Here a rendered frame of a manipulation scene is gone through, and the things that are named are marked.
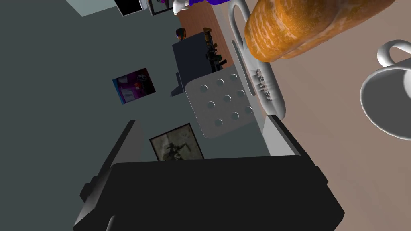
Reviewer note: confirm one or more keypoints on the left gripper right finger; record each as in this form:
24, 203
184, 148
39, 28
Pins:
280, 141

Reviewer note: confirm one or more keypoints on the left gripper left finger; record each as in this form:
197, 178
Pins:
128, 146

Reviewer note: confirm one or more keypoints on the white mug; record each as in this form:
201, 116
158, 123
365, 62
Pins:
387, 96

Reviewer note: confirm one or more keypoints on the framed sepia wall picture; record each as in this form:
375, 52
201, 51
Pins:
176, 144

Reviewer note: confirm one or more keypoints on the orange-brown bread loaf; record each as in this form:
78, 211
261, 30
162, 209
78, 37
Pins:
298, 25

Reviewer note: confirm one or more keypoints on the beige table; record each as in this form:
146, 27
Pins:
340, 134

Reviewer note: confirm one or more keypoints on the black screen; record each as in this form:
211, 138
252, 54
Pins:
130, 6

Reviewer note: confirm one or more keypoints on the dark cabinet with items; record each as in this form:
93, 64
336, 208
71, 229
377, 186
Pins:
192, 61

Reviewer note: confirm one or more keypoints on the purple wall picture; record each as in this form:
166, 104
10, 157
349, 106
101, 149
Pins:
135, 86

